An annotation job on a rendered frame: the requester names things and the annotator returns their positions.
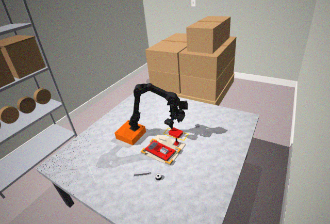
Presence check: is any red toy car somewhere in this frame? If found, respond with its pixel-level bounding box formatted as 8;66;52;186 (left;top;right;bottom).
145;140;176;161

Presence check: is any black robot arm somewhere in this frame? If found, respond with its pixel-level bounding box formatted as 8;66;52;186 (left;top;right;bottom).
128;83;188;132

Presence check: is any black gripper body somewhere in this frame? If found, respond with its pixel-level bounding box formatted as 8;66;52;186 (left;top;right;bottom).
164;109;183;126

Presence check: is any black toy tyre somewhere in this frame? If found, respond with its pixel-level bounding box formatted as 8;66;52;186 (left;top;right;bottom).
155;173;161;180

